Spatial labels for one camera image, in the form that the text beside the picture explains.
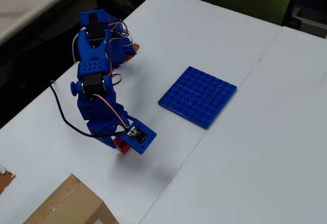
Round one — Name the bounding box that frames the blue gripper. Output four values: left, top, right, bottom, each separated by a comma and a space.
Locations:
70, 73, 130, 150

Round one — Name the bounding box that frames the red 2x2 toy block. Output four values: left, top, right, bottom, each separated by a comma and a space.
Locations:
113, 137, 131, 154

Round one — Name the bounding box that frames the brown cardboard box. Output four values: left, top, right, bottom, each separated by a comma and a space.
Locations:
22, 173, 120, 224

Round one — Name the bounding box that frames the blue 8x8 toy baseplate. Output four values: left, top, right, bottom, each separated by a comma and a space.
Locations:
157, 65, 238, 130

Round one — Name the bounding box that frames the white side desk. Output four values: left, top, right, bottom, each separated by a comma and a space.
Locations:
0, 0, 90, 46

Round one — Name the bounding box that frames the blue wrist camera mount plate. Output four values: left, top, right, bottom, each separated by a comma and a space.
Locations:
118, 118, 157, 155

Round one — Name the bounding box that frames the black camera cable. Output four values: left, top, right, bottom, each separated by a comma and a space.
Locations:
49, 80, 128, 139

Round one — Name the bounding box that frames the white power cable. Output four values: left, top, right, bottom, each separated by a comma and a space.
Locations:
72, 32, 80, 64

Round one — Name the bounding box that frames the grey metal chair frame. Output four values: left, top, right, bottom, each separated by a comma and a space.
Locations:
290, 3, 327, 39

